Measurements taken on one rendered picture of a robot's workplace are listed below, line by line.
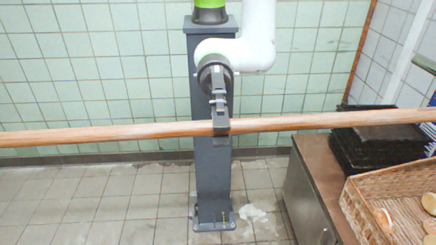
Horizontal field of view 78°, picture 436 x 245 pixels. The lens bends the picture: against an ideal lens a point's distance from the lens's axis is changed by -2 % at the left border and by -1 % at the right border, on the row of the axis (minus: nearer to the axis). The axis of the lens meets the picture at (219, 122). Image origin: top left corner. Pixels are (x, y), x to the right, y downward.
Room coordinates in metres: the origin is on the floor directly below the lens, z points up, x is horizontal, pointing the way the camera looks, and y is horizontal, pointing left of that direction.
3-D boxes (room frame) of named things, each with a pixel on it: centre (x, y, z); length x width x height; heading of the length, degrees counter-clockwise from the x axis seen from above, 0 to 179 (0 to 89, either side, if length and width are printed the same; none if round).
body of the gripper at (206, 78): (0.57, 0.01, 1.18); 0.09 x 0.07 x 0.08; 3
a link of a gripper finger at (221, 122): (0.42, 0.00, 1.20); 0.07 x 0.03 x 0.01; 3
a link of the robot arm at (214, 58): (0.65, 0.01, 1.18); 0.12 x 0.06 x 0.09; 93
